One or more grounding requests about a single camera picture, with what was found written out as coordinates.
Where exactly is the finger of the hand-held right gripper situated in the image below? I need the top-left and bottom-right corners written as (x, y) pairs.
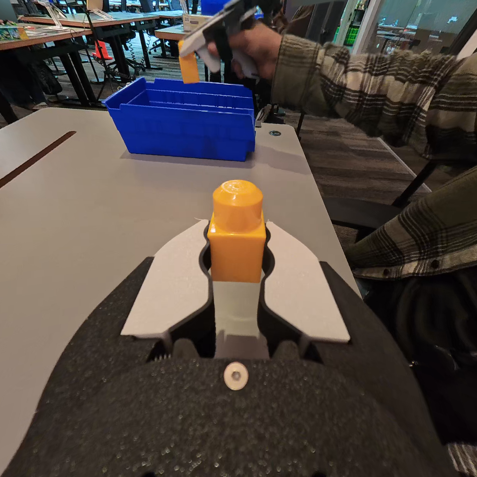
top-left (178, 2), bottom-right (243, 58)

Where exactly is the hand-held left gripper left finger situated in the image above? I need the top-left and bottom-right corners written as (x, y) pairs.
top-left (120, 219), bottom-right (217, 355)

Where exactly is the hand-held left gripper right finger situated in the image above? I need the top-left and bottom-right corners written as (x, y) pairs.
top-left (257, 222), bottom-right (352, 358)

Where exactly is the orange mega block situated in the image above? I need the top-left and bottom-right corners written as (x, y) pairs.
top-left (207, 180), bottom-right (267, 284)
top-left (178, 39), bottom-right (200, 84)

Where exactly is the blue plastic bin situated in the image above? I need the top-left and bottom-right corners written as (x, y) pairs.
top-left (102, 76), bottom-right (258, 162)

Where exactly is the person's right forearm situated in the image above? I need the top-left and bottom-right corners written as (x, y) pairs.
top-left (270, 35), bottom-right (477, 159)

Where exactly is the person's right hand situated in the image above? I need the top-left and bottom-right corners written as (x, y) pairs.
top-left (207, 22), bottom-right (284, 80)

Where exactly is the cardboard box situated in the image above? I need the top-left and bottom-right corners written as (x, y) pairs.
top-left (183, 13), bottom-right (215, 32)

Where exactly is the wooden office desk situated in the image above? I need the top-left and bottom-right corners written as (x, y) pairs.
top-left (19, 11), bottom-right (161, 80)

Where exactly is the black armrest chair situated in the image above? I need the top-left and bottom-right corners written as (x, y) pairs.
top-left (324, 158), bottom-right (440, 232)

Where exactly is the person's body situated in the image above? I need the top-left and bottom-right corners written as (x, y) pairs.
top-left (347, 168), bottom-right (477, 477)

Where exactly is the wooden side table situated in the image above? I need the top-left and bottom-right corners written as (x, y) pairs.
top-left (0, 22), bottom-right (97, 123)

